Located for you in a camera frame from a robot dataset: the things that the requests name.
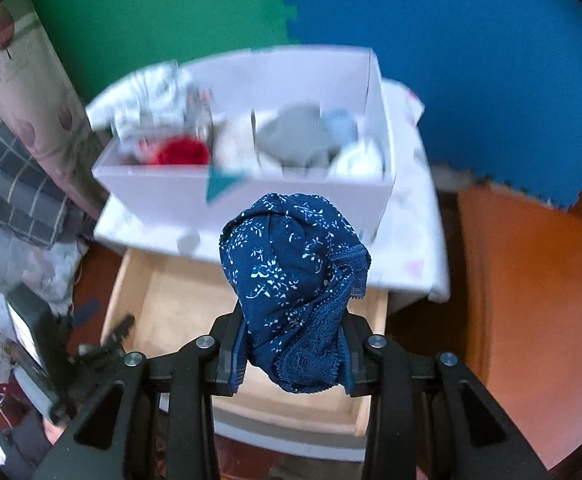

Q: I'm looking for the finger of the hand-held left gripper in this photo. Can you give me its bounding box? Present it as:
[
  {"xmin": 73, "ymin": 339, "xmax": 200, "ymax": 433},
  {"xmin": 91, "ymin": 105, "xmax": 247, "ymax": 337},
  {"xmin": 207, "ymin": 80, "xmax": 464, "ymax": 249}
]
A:
[
  {"xmin": 72, "ymin": 299, "xmax": 100, "ymax": 330},
  {"xmin": 78, "ymin": 312, "xmax": 136, "ymax": 367}
]

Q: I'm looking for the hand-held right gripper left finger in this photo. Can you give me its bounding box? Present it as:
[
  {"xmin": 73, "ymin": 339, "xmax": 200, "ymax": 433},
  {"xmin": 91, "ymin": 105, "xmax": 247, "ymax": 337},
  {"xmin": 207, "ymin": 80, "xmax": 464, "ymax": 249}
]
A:
[{"xmin": 31, "ymin": 312, "xmax": 246, "ymax": 480}]

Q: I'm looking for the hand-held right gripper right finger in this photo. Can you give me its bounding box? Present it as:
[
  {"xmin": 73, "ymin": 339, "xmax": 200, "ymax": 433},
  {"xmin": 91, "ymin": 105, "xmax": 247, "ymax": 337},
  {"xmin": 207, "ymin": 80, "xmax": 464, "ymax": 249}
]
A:
[{"xmin": 343, "ymin": 312, "xmax": 549, "ymax": 480}]

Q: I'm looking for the grey fronted wooden drawer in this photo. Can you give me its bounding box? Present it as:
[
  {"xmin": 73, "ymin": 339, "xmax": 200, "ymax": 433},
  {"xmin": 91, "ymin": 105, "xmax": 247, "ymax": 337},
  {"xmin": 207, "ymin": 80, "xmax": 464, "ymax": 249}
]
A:
[{"xmin": 100, "ymin": 247, "xmax": 390, "ymax": 463}]

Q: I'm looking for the navy floral underwear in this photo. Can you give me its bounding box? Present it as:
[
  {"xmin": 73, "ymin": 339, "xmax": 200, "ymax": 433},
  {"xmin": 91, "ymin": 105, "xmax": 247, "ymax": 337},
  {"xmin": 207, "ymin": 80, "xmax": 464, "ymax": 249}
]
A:
[{"xmin": 219, "ymin": 191, "xmax": 372, "ymax": 395}]

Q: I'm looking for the white cardboard box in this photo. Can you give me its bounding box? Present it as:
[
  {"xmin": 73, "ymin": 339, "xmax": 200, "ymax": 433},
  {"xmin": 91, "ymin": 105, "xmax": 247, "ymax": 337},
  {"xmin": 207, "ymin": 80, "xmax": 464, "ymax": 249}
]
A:
[{"xmin": 91, "ymin": 46, "xmax": 396, "ymax": 241}]

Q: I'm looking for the red underwear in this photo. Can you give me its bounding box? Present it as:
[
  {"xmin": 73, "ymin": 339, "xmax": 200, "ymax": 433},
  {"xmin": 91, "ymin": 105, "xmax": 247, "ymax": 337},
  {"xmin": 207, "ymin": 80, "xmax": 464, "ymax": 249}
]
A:
[{"xmin": 148, "ymin": 136, "xmax": 210, "ymax": 167}]

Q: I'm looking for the pale printed white sheet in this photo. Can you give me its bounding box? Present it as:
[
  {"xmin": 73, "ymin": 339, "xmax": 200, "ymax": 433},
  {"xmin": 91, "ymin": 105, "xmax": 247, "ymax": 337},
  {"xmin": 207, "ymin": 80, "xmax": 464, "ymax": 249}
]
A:
[{"xmin": 0, "ymin": 210, "xmax": 89, "ymax": 316}]

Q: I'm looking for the white patterned cover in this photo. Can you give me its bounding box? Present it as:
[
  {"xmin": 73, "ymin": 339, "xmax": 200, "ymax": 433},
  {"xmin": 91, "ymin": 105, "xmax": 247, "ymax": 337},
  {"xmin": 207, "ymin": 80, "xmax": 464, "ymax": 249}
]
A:
[{"xmin": 86, "ymin": 55, "xmax": 449, "ymax": 303}]

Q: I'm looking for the grey plaid blanket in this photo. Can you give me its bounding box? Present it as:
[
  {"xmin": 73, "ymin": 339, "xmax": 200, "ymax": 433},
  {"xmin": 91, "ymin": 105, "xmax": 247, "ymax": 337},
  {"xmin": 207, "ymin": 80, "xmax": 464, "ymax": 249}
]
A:
[{"xmin": 0, "ymin": 77, "xmax": 72, "ymax": 248}]

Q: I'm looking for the orange wooden furniture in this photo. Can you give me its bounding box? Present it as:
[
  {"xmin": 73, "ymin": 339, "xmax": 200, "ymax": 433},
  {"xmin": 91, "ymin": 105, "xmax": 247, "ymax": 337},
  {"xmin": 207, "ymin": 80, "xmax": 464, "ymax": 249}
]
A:
[{"xmin": 456, "ymin": 185, "xmax": 582, "ymax": 471}]

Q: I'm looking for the white grey printed cloth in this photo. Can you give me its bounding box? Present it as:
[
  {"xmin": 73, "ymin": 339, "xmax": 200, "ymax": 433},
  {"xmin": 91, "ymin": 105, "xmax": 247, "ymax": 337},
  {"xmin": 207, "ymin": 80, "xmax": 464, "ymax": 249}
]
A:
[{"xmin": 113, "ymin": 60, "xmax": 214, "ymax": 153}]

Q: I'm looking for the pink floral quilt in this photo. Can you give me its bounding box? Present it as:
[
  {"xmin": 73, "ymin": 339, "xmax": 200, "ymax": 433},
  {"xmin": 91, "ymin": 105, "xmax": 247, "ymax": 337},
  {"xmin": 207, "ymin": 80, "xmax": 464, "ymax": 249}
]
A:
[{"xmin": 0, "ymin": 0, "xmax": 112, "ymax": 221}]

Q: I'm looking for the pale blue rolled cloth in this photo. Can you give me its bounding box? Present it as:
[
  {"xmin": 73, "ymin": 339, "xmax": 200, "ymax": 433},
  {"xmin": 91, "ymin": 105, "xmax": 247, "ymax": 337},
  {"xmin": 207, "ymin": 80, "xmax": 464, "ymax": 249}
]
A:
[{"xmin": 323, "ymin": 108, "xmax": 364, "ymax": 146}]

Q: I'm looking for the green foam mat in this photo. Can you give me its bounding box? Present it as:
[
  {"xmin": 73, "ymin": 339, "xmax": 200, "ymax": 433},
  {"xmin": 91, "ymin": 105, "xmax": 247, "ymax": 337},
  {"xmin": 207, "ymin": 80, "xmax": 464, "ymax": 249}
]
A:
[{"xmin": 23, "ymin": 0, "xmax": 296, "ymax": 106}]

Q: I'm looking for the blue foam mat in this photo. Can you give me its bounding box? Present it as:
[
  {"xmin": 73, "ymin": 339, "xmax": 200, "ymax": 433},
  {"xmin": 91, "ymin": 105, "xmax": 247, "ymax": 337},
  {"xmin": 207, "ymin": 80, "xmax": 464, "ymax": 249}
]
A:
[{"xmin": 277, "ymin": 0, "xmax": 582, "ymax": 211}]

